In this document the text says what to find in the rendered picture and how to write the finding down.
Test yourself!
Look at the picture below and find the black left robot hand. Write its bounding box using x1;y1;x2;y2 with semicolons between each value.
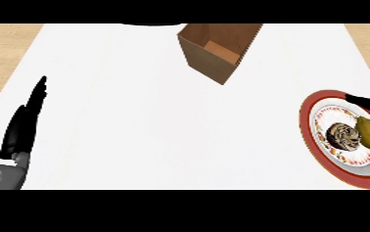
0;75;49;162

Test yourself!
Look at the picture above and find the brown cardboard box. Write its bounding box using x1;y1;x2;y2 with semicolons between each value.
178;23;265;86

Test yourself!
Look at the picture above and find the red-rimmed white plate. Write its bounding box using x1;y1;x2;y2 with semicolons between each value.
298;89;370;190

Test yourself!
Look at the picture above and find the brown chocolate cupcake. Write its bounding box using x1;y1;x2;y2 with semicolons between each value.
326;121;363;152

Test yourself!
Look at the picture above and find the yellow-green pear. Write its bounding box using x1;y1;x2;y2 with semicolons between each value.
354;115;370;151

